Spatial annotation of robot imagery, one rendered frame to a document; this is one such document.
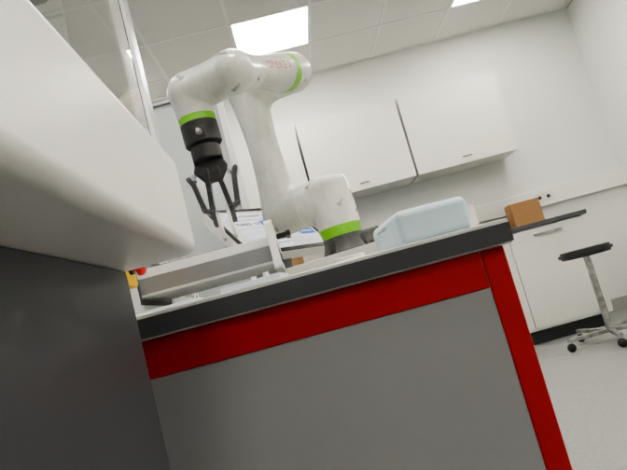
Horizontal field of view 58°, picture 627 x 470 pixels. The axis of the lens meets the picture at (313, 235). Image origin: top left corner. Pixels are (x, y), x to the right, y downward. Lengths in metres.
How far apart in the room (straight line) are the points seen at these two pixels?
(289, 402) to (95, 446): 0.30
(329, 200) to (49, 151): 1.40
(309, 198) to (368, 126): 3.30
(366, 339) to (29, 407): 0.42
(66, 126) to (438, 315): 0.50
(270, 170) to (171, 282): 0.60
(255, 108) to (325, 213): 0.41
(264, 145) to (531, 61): 4.37
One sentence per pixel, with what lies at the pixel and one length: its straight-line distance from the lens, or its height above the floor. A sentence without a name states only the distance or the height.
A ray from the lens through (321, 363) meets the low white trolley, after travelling 0.68.
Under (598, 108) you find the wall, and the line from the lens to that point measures 5.97.
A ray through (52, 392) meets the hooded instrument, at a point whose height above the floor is 0.71.
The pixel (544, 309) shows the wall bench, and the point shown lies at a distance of 4.67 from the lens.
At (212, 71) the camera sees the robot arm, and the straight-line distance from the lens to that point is 1.40.
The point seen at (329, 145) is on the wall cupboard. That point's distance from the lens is 4.86.
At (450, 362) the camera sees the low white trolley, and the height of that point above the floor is 0.61.
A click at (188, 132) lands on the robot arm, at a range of 1.41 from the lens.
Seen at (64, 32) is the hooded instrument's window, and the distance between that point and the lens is 0.42.
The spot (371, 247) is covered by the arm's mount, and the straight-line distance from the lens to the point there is 1.47.
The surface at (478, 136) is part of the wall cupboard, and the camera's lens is 5.09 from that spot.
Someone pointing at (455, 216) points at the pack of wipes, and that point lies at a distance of 0.72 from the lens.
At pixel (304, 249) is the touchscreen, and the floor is 0.96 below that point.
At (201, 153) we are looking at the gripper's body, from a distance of 1.40.
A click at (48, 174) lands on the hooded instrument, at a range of 0.28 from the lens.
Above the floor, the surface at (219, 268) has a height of 0.85.
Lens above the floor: 0.72
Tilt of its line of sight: 7 degrees up
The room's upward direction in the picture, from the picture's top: 15 degrees counter-clockwise
